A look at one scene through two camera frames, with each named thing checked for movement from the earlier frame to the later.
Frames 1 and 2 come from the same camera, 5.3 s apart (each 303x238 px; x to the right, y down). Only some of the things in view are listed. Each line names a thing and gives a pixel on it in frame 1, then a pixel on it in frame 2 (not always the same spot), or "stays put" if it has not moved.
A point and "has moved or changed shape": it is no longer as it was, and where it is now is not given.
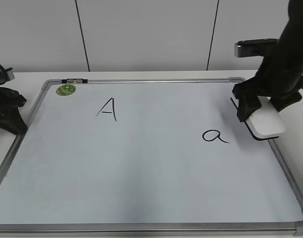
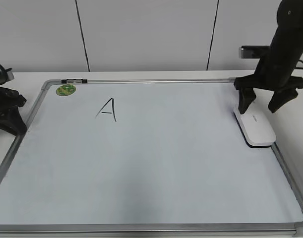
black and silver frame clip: (75, 81) stays put
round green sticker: (66, 89) stays put
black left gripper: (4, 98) stays put
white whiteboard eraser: (266, 123) has moved or changed shape
